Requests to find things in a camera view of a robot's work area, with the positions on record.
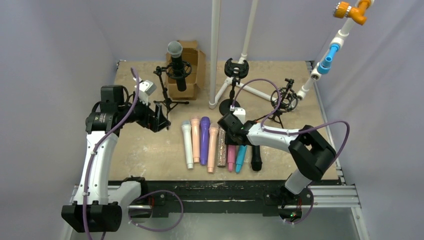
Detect glitter sequin microphone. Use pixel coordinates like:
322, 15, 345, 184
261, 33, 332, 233
217, 127, 227, 168

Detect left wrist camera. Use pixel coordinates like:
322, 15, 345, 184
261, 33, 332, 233
134, 77, 157, 106

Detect white microphone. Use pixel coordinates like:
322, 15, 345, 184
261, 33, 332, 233
181, 120, 194, 170

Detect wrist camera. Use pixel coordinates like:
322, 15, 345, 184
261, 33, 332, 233
230, 107, 247, 124
134, 77, 157, 106

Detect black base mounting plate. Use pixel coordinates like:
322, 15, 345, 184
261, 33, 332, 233
129, 180, 313, 219

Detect white PVC pipe frame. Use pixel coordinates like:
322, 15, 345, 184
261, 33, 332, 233
208, 0, 273, 110

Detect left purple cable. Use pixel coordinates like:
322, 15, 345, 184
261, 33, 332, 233
82, 67, 185, 240

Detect round base mic stand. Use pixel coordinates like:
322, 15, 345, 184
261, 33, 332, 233
219, 58, 250, 116

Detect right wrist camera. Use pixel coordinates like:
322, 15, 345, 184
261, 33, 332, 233
230, 107, 247, 124

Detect black microphone orange cap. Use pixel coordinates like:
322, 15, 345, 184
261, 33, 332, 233
250, 145, 263, 172

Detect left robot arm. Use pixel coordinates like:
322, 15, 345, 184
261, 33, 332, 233
61, 82, 170, 233

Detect cardboard box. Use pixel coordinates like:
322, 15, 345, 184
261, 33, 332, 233
165, 40, 206, 100

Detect aluminium rail frame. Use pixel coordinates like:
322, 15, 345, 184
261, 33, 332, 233
61, 60, 370, 240

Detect black sparkly microphone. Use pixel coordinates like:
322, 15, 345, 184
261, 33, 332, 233
167, 41, 187, 92

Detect PVC pipe with coloured fittings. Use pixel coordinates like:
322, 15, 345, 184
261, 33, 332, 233
296, 0, 375, 101

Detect purple microphone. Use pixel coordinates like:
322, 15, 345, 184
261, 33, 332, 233
200, 116, 211, 166

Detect tripod shock mount stand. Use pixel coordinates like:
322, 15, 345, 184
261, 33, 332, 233
153, 60, 193, 118
267, 78, 300, 128

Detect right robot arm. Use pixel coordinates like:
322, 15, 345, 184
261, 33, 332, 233
217, 113, 336, 195

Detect pink microphone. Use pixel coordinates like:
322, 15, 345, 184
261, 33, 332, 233
227, 145, 237, 172

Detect blue microphone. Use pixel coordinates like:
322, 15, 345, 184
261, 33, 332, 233
235, 145, 248, 174

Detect beige microphone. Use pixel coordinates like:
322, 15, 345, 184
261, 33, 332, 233
207, 122, 219, 174
190, 116, 200, 163

